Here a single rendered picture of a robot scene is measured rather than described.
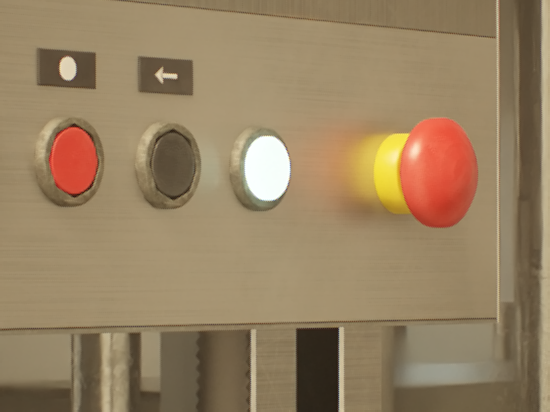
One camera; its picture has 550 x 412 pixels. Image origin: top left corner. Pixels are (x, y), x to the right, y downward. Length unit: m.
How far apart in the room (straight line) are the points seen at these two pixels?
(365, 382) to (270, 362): 0.07
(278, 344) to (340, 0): 0.25
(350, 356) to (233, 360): 0.17
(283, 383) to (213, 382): 0.14
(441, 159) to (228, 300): 0.10
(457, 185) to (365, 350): 0.26
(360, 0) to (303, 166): 0.07
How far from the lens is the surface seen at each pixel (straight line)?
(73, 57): 0.98
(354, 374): 1.33
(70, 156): 0.97
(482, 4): 1.16
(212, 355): 1.16
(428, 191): 1.09
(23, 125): 0.96
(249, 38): 1.05
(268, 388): 1.29
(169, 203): 1.01
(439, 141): 1.09
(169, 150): 1.01
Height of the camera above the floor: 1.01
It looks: 1 degrees up
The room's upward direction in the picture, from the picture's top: straight up
